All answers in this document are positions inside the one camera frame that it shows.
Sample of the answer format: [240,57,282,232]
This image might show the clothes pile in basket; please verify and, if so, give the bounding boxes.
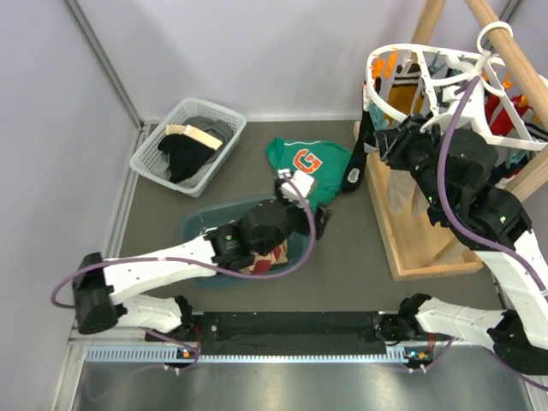
[152,116,234,188]

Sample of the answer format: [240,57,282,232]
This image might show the green jacket with orange logo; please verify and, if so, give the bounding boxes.
[265,137,351,211]

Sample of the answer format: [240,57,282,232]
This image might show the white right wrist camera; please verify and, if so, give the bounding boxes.
[436,79,487,129]

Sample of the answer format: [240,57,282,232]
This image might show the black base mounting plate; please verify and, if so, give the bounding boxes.
[144,311,429,356]

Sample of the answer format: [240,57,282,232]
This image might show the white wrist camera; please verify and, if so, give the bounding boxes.
[274,169,317,203]
[436,79,487,129]

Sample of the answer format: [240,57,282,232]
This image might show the red christmas sock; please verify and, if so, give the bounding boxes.
[485,94,530,136]

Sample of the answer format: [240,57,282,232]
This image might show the blue translucent plastic tub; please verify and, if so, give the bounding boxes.
[177,194,308,289]

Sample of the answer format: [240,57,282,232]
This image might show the mustard yellow sock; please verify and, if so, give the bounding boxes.
[387,63,421,115]

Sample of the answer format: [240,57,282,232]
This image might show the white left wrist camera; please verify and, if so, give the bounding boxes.
[274,169,317,203]

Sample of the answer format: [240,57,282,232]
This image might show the white plastic laundry basket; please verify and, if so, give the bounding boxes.
[130,98,247,198]

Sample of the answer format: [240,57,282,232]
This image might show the white round sock hanger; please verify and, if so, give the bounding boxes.
[362,21,547,152]

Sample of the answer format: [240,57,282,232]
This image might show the wooden hanging rod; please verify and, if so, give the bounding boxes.
[465,0,547,115]

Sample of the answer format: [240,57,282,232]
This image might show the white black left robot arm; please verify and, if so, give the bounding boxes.
[72,200,331,340]

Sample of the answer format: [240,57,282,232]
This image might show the wooden rack base frame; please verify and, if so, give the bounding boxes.
[353,120,485,283]

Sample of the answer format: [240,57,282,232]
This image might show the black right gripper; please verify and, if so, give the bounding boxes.
[375,112,450,211]

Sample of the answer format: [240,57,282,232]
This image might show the black sports sock blue accents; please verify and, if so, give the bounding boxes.
[341,110,376,194]

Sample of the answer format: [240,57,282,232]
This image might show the aluminium frame rail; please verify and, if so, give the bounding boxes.
[51,311,532,411]

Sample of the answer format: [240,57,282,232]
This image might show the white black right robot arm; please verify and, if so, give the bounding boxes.
[373,115,547,376]

